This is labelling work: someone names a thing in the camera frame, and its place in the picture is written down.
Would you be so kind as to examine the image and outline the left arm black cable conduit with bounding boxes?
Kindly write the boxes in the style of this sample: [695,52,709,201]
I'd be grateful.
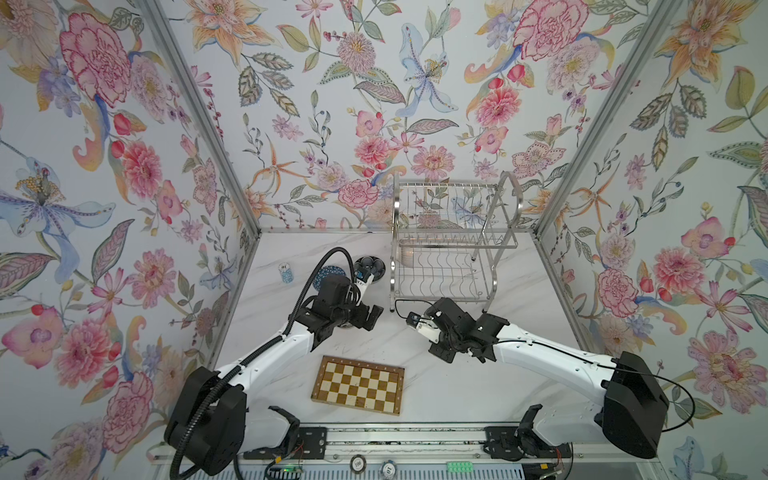
[169,246,356,480]

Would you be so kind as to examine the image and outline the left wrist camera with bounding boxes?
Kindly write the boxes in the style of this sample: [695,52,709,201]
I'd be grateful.
[355,270,375,296]

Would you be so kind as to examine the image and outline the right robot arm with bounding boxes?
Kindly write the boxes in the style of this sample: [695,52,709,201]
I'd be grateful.
[406,298,669,459]

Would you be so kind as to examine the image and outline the wooden chessboard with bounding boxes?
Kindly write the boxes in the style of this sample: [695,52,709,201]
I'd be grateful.
[310,356,405,416]

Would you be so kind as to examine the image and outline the round gauge right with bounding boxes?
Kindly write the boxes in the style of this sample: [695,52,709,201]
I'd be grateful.
[380,460,397,480]

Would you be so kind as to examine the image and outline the steel wire dish rack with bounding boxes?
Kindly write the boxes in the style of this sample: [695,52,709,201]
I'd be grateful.
[390,172,524,312]

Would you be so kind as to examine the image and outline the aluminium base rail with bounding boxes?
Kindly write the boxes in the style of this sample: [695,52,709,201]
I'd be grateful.
[146,422,661,466]

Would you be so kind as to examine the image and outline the round gauge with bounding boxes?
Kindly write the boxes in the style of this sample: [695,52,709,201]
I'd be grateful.
[349,455,367,475]
[380,460,397,480]

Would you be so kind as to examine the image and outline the green connector block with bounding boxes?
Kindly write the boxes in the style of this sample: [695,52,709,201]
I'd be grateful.
[446,461,474,474]

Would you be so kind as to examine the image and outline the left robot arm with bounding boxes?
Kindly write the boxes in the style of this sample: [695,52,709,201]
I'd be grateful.
[164,275,383,479]

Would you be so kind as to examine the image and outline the round gauge left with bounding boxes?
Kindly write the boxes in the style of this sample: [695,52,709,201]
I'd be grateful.
[349,455,367,475]

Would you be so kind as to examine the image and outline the dark petal pattern bowl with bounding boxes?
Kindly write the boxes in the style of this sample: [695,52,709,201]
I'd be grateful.
[353,256,388,283]

